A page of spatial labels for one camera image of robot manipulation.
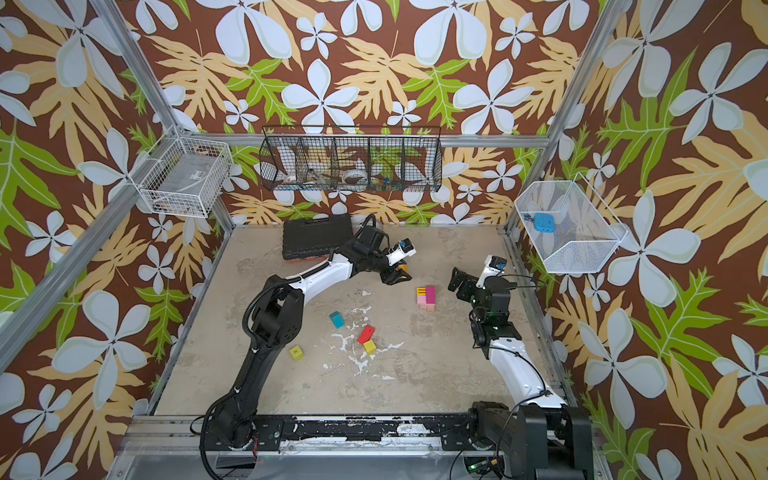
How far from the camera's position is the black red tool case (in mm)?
1088

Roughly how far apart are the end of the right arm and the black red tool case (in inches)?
19.6

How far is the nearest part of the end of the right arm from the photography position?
29.5 inches
